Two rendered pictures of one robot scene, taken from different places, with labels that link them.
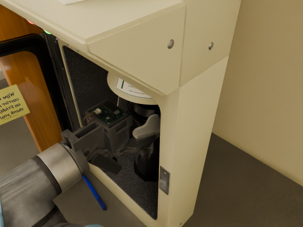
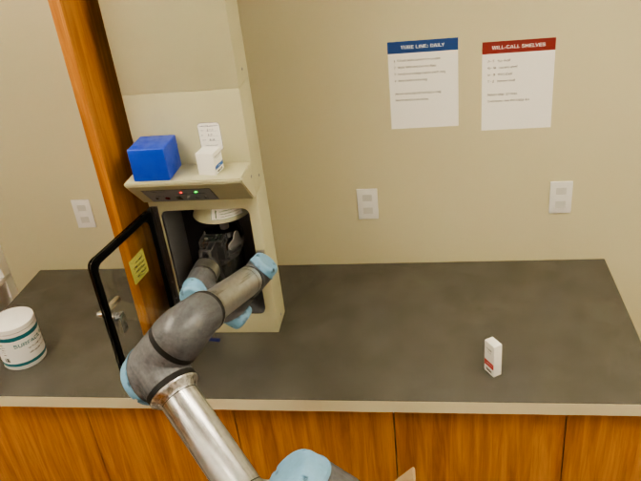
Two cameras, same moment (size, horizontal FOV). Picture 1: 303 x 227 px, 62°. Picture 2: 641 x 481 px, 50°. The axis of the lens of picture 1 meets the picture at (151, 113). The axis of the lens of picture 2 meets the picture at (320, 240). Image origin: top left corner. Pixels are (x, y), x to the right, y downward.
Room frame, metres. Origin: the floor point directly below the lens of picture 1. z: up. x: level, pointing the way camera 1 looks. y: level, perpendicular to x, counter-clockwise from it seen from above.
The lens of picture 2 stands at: (-1.29, 0.78, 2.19)
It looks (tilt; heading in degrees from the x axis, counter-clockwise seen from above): 29 degrees down; 327
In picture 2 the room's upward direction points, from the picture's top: 7 degrees counter-clockwise
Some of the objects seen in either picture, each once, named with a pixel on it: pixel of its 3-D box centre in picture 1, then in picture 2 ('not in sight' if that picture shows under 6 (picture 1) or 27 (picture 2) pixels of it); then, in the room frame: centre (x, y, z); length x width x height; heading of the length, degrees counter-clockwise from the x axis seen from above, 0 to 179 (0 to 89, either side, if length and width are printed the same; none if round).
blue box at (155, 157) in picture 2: not in sight; (155, 157); (0.37, 0.18, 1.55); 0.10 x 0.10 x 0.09; 46
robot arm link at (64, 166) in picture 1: (60, 165); (204, 272); (0.26, 0.16, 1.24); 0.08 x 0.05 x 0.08; 46
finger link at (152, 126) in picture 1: (153, 124); (237, 239); (0.36, 0.00, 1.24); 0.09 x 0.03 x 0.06; 112
